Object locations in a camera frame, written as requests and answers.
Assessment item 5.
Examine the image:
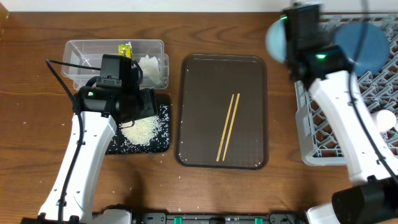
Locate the light blue rice bowl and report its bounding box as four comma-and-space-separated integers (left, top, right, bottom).
265, 20, 287, 63

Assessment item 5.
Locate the white tissue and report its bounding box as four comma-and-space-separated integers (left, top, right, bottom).
139, 55, 161, 85

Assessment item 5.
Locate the yellow green snack wrapper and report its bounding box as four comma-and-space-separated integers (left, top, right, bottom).
118, 42, 133, 60

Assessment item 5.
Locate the dark blue plate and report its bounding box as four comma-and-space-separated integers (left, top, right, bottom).
333, 22, 389, 77

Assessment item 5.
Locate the pink white cup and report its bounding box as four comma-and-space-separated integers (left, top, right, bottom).
371, 110, 397, 134

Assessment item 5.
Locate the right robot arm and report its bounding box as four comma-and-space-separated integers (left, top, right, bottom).
280, 3, 397, 223

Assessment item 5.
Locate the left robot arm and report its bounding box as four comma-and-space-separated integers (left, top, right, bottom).
21, 54, 159, 223

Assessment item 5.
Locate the clear plastic waste bin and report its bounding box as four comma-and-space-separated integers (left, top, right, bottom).
63, 39, 169, 90

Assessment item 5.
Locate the grey dishwasher rack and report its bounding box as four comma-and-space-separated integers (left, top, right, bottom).
295, 13, 397, 166

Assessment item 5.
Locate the pile of white rice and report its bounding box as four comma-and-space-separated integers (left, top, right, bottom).
119, 105, 170, 147

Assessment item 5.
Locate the black rectangular tray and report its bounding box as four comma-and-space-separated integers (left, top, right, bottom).
106, 95, 171, 154

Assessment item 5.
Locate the brown serving tray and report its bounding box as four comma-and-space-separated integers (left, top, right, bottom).
175, 54, 269, 170

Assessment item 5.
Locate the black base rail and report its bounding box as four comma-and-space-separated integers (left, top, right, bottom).
93, 203, 307, 224

